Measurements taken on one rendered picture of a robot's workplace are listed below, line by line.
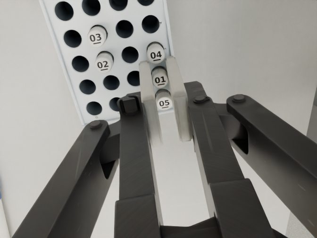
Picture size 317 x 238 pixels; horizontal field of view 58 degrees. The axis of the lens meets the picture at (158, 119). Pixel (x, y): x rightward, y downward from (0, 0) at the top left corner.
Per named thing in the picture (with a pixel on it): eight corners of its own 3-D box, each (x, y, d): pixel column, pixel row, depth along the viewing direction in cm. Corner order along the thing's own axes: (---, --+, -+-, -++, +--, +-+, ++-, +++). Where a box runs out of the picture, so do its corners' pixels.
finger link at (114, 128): (151, 156, 14) (93, 166, 14) (146, 110, 19) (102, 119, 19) (145, 131, 14) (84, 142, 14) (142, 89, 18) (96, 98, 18)
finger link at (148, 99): (164, 146, 16) (151, 148, 16) (155, 96, 22) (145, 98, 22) (155, 99, 15) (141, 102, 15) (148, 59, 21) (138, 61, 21)
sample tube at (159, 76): (164, 67, 25) (170, 87, 21) (151, 69, 25) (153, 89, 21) (162, 53, 25) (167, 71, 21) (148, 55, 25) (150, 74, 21)
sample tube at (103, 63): (117, 54, 24) (113, 72, 20) (103, 56, 25) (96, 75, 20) (114, 39, 24) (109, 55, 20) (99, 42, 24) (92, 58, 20)
